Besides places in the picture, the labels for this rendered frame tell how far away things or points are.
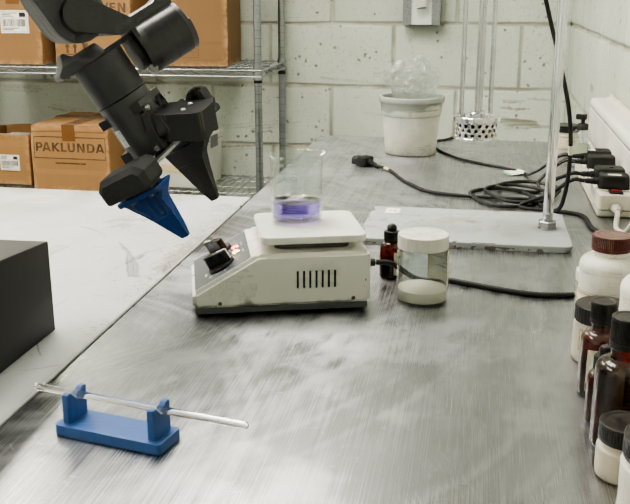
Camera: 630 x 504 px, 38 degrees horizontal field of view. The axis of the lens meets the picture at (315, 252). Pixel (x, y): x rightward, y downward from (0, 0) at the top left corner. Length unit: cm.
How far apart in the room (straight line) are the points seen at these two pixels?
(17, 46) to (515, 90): 174
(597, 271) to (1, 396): 59
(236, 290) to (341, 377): 20
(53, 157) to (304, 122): 91
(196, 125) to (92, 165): 234
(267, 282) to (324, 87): 246
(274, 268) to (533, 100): 247
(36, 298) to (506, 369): 48
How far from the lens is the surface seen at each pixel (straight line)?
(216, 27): 315
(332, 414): 81
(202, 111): 96
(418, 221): 141
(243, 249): 107
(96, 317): 106
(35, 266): 98
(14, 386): 90
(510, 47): 339
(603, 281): 98
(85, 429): 78
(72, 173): 333
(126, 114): 99
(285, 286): 103
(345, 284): 104
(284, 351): 94
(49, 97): 379
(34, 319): 99
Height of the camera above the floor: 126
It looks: 16 degrees down
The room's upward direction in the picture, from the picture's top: straight up
